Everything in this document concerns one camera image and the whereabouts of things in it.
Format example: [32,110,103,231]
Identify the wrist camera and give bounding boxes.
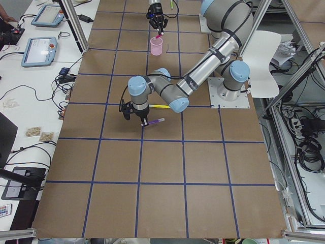
[119,99,134,120]

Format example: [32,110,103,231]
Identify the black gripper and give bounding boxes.
[132,103,150,127]
[146,5,168,35]

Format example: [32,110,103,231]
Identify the yellow pen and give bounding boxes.
[149,104,170,109]

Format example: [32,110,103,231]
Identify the black power adapter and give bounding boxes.
[78,14,93,23]

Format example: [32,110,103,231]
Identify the black camera stand base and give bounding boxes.
[1,167,46,200]

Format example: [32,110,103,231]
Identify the aluminium frame post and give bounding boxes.
[58,0,89,53]

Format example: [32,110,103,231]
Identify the pink mesh cup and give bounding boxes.
[150,37,163,56]

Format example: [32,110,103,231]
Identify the blue teach pendant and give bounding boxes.
[31,5,64,27]
[21,37,57,68]

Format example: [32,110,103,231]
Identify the white chair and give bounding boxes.
[242,30,281,98]

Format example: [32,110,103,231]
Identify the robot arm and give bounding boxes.
[119,1,253,126]
[146,1,168,36]

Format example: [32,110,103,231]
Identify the purple pen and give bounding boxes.
[141,118,165,127]

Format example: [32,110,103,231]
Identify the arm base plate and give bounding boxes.
[207,77,250,109]

